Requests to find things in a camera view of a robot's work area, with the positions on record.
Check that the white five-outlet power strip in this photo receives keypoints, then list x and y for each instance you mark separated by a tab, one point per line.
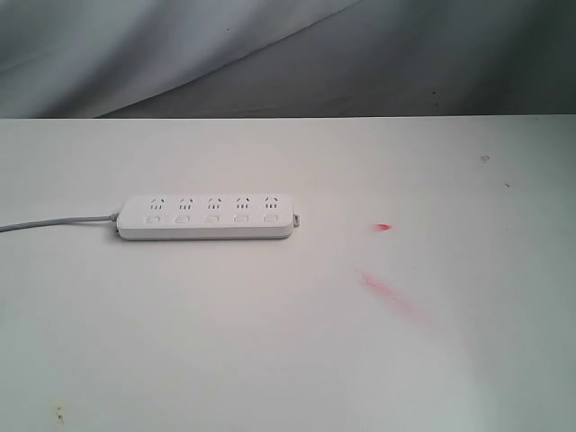
214	216

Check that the grey backdrop cloth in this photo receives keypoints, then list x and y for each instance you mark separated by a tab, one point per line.
257	59

